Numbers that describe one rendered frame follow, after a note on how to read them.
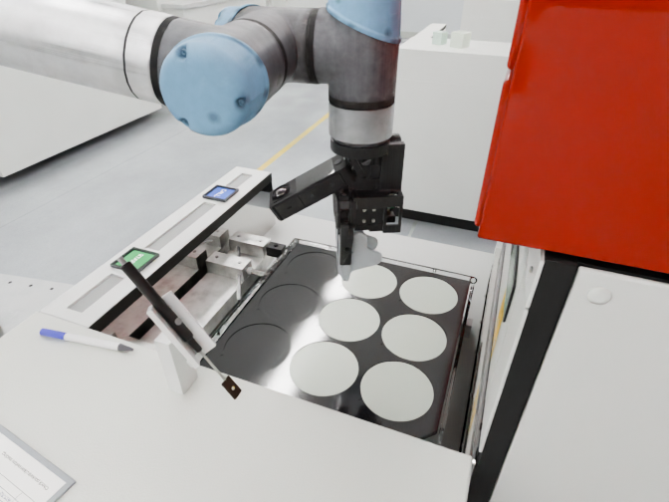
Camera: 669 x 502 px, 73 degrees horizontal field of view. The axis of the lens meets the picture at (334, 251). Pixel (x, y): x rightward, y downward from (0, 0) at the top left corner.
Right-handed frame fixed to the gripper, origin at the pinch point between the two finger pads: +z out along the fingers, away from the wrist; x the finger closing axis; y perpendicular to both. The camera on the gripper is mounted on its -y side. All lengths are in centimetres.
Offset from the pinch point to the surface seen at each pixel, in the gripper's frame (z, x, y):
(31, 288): 20, 26, -61
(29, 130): 71, 273, -192
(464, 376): 19.5, -4.1, 20.1
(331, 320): 11.6, 2.5, -1.3
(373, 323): 11.5, 1.2, 5.5
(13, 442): 4.7, -20.4, -36.9
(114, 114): 83, 343, -158
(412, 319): 11.5, 1.6, 12.0
